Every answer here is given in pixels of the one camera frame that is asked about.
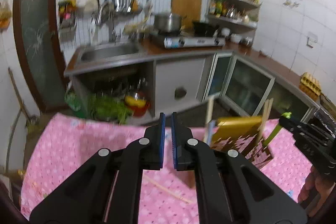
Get wooden chopstick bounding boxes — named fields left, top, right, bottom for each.
left=203, top=96, right=215, bottom=143
left=260, top=98, right=273, bottom=133
left=143, top=175, right=196, bottom=204
left=256, top=99, right=273, bottom=143

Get blue plastic spoon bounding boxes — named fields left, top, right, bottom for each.
left=207, top=120, right=216, bottom=145

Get kitchen counter with cabinets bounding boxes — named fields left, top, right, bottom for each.
left=64, top=41, right=319, bottom=126

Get steel kitchen sink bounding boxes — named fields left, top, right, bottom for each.
left=77, top=43, right=143, bottom=63

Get chrome kitchen faucet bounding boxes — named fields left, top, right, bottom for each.
left=94, top=1, right=117, bottom=42

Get person right hand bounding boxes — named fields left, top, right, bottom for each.
left=297, top=165, right=336, bottom=217

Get foil covered tray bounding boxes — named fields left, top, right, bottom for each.
left=314, top=107, right=336, bottom=137

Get yellow perforated utensil holder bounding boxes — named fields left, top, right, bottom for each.
left=210, top=116, right=273, bottom=169

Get yellow egg tray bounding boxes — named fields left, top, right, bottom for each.
left=299, top=72, right=322, bottom=101

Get pink floral tablecloth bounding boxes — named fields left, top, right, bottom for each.
left=21, top=114, right=311, bottom=223

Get green leafy vegetables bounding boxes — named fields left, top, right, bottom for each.
left=64, top=88, right=133, bottom=124

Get red yellow bowl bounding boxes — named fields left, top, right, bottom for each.
left=124, top=92, right=150, bottom=117

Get stacked white bowls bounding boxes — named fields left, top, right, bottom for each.
left=219, top=28, right=253, bottom=47

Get corner shelf with bottles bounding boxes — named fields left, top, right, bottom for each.
left=206, top=0, right=261, bottom=33

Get steel gas stove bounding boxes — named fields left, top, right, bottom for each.
left=149, top=34, right=226, bottom=49

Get black wok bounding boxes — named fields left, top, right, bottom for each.
left=193, top=21, right=219, bottom=37

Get steel cooking pot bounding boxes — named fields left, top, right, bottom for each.
left=153, top=12, right=183, bottom=33

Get rectangular wooden cutting board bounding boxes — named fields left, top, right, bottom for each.
left=171, top=0, right=202, bottom=30

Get hanging yellow bag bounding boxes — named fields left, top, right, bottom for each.
left=0, top=0, right=13, bottom=31

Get dark wooden glass door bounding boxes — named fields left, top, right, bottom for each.
left=13, top=0, right=68, bottom=113

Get white wall switch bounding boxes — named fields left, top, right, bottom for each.
left=306, top=32, right=318, bottom=48

